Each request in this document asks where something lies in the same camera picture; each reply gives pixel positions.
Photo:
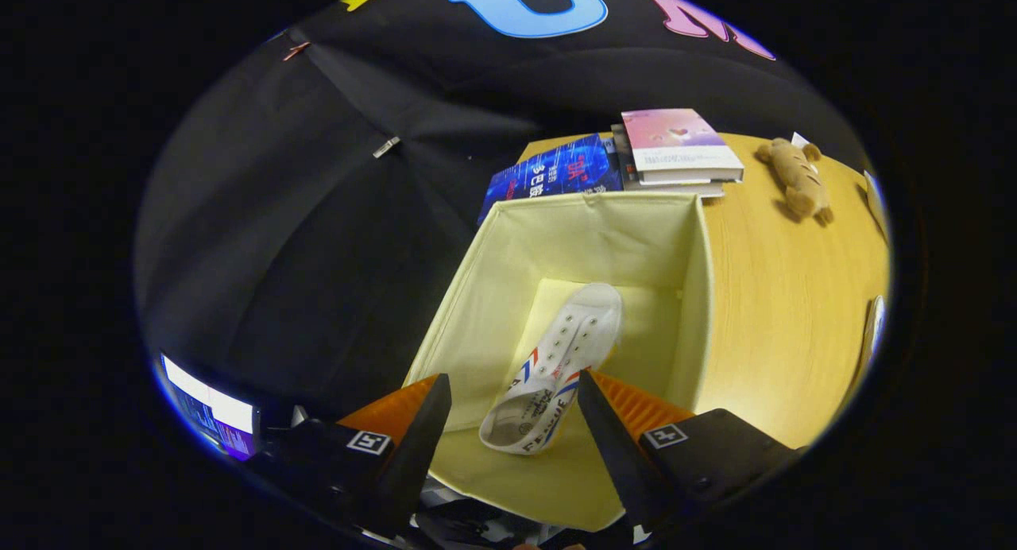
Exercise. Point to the white round plush toy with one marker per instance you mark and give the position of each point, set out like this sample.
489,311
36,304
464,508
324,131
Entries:
875,204

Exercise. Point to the silver cloth clip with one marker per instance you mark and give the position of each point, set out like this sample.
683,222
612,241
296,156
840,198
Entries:
387,146

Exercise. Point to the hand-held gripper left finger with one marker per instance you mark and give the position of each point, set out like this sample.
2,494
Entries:
413,462

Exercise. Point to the blue book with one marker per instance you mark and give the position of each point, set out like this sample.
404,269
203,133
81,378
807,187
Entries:
556,172

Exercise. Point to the black backdrop cloth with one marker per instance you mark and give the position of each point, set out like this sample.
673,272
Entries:
278,240

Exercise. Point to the pink cloth clip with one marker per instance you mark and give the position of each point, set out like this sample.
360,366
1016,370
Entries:
295,51

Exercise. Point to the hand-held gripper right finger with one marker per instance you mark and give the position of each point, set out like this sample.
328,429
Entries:
616,455

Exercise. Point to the white striped canvas shoe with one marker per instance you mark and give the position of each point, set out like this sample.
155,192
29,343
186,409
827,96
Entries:
572,327
872,335

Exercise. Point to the grey book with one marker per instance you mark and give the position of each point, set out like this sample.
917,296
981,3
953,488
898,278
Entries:
675,190

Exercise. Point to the computer monitor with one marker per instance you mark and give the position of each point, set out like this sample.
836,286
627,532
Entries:
214,411

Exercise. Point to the brown plush toy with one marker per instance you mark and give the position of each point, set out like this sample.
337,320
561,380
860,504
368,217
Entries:
798,180

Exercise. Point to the pink book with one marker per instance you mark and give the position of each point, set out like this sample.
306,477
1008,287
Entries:
675,137

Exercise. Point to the cream fabric storage box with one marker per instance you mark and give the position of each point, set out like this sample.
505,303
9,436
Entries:
508,248

